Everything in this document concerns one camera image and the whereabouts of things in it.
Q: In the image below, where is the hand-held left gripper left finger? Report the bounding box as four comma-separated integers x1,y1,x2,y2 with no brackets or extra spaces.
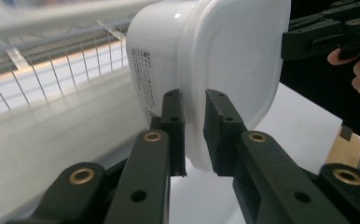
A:
104,88,187,224

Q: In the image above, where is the white wire two-tier rack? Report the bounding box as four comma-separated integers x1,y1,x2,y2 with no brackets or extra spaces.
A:
0,0,170,224

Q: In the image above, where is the white plastic container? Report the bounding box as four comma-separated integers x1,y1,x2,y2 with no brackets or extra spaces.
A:
125,0,292,173

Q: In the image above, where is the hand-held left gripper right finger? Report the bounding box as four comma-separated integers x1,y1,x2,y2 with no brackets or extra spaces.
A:
202,89,352,224

